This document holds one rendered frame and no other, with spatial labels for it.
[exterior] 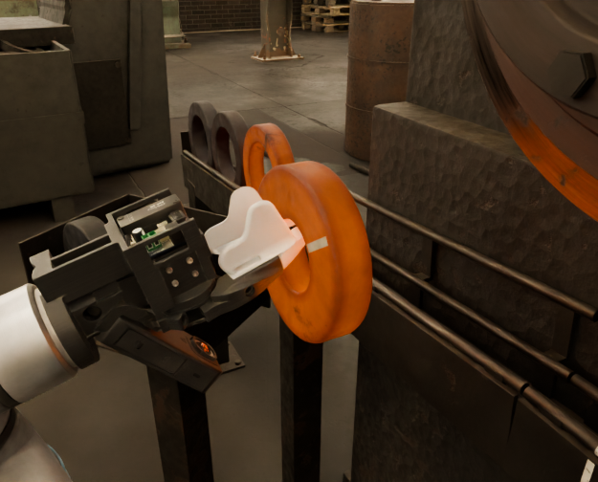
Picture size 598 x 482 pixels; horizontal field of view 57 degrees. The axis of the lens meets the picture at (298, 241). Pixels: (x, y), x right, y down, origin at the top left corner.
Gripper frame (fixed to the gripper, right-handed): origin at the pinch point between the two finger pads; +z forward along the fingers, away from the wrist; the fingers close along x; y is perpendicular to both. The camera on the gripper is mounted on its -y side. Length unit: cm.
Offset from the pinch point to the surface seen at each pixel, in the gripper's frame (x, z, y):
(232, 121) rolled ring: 66, 15, -11
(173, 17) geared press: 794, 184, -81
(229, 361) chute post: 88, -2, -84
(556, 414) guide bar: -15.9, 11.3, -16.9
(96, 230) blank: 31.0, -15.9, -5.5
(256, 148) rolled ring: 57, 16, -14
